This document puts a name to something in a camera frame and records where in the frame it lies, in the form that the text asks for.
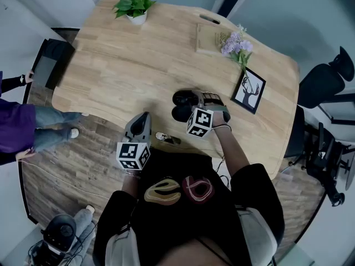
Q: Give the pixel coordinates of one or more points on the person's right hand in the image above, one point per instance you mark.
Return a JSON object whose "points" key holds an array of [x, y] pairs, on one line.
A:
{"points": [[218, 119]]}

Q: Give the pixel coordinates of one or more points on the light wooden board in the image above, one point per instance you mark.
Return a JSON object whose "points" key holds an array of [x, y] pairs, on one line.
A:
{"points": [[206, 39]]}

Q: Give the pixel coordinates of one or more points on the person's left forearm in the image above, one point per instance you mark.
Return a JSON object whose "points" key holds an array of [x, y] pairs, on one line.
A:
{"points": [[129, 186]]}

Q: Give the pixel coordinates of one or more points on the black chair with white mark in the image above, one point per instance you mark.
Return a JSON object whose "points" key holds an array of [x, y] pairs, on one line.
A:
{"points": [[323, 154]]}

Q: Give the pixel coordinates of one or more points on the grey round disc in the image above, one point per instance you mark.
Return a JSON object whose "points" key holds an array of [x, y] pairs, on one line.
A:
{"points": [[350, 173]]}

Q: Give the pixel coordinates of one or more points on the black head-mounted camera rig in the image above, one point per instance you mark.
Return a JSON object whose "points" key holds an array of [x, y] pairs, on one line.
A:
{"points": [[59, 231]]}

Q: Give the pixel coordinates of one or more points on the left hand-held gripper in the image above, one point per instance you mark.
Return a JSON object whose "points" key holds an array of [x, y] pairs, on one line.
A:
{"points": [[130, 155]]}

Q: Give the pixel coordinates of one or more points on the person's right forearm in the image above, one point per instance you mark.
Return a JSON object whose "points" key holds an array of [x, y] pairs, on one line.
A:
{"points": [[231, 151]]}

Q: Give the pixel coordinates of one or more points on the purple flower bouquet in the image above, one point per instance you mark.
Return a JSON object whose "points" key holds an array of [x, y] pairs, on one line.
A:
{"points": [[235, 44]]}

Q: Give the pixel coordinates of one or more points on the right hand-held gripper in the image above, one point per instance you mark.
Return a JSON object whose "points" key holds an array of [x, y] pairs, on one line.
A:
{"points": [[200, 122]]}

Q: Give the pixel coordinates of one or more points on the green plant in white pot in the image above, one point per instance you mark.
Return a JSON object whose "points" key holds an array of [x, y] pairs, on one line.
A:
{"points": [[134, 7]]}

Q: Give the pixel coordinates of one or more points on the black glasses case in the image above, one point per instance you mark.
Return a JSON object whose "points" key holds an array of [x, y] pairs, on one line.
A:
{"points": [[181, 113]]}

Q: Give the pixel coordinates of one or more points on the black framed deer picture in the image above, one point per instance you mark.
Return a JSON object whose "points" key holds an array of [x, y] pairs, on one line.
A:
{"points": [[249, 93]]}

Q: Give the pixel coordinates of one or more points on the person's black printed shirt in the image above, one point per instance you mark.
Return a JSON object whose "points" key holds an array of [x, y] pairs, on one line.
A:
{"points": [[188, 217]]}

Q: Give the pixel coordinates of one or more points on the black mesh office chair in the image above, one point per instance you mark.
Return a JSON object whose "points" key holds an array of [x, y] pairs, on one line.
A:
{"points": [[321, 84]]}

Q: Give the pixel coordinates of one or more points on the person's white shoe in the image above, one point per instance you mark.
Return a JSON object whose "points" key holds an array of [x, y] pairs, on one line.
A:
{"points": [[163, 137]]}

